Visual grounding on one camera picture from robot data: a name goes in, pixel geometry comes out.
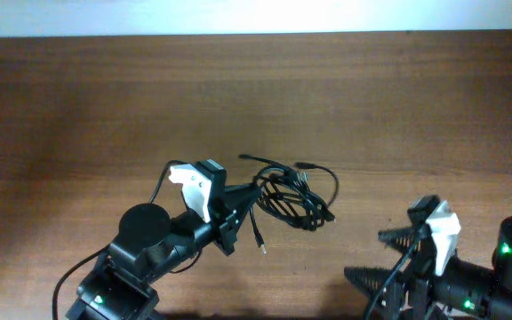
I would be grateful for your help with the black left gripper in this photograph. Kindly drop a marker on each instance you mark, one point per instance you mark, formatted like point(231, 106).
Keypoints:
point(233, 198)

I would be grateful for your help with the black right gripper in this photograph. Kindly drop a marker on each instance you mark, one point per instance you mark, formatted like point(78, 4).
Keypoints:
point(419, 276)

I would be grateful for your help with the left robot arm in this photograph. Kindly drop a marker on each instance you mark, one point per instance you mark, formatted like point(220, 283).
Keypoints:
point(151, 244)

